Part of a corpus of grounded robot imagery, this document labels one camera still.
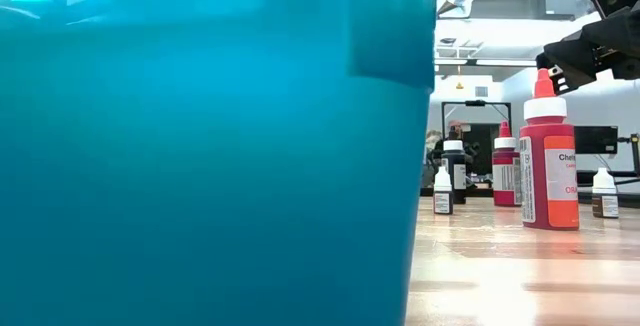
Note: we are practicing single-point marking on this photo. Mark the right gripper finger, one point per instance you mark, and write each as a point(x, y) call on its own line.
point(560, 80)
point(575, 51)

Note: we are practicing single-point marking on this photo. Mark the orange-capped large colouring bottle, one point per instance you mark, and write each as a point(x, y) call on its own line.
point(545, 176)

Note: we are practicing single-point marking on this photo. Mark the red-capped large colouring bottle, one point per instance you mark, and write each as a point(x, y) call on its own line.
point(502, 186)

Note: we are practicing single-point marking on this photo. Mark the small brown dropper bottle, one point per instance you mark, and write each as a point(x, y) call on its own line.
point(605, 206)

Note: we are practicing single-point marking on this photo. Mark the black-capped large colouring bottle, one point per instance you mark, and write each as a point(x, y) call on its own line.
point(456, 176)

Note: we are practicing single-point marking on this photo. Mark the small dark dropper bottle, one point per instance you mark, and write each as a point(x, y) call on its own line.
point(443, 201)

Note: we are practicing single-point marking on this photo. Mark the blue plastic bin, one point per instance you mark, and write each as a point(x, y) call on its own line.
point(200, 166)

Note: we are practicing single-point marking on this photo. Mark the long ceiling light strip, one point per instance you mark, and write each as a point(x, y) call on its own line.
point(500, 62)

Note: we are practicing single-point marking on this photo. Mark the yellow hanging pendant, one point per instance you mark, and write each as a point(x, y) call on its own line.
point(459, 86)

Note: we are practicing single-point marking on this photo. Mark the person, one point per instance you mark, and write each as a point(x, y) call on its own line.
point(466, 128)

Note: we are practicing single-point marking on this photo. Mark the black background desk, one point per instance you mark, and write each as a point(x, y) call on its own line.
point(630, 176)

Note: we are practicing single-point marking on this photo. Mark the grey rectangular air duct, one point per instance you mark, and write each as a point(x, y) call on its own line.
point(525, 3)

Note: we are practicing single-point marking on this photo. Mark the wall-mounted black monitor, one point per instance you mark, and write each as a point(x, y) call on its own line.
point(595, 140)

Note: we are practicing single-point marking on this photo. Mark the wall air vent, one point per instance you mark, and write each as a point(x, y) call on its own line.
point(481, 91)

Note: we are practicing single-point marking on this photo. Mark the black metal frame stand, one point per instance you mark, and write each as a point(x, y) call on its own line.
point(475, 102)

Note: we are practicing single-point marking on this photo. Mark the black table frame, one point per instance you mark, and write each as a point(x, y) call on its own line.
point(632, 197)

